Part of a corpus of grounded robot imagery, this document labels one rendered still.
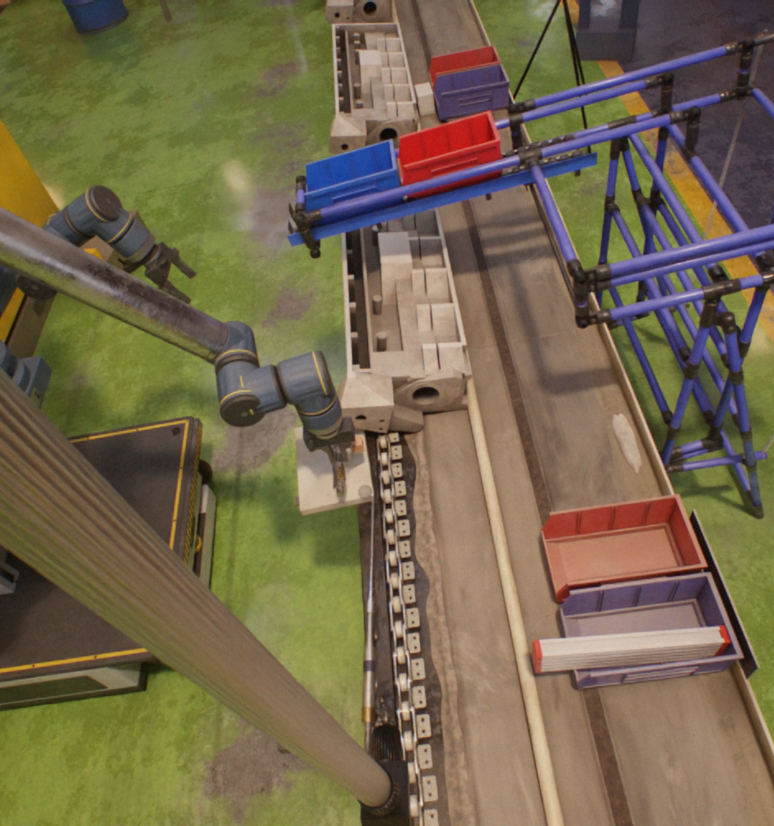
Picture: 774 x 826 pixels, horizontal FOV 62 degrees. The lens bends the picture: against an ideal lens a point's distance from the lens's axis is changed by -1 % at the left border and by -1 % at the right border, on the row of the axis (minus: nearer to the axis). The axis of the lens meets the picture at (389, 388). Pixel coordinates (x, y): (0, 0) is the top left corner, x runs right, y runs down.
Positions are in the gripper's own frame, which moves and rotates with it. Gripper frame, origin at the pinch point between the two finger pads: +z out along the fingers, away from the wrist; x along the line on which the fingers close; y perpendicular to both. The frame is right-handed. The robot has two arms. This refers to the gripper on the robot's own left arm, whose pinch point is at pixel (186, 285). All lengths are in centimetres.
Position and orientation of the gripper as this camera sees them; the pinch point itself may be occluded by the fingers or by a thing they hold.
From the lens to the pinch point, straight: 216.4
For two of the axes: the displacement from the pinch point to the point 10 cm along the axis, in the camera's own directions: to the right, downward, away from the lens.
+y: 8.3, -4.2, -3.7
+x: -0.8, -7.4, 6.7
